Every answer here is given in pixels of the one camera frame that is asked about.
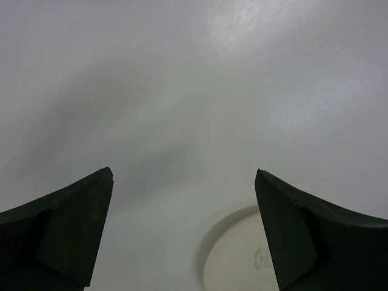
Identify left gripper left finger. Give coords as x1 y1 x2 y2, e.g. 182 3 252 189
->
1 167 114 290

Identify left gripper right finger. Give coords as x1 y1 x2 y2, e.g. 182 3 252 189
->
255 170 387 290

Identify cream plate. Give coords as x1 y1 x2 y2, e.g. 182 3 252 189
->
203 212 279 290

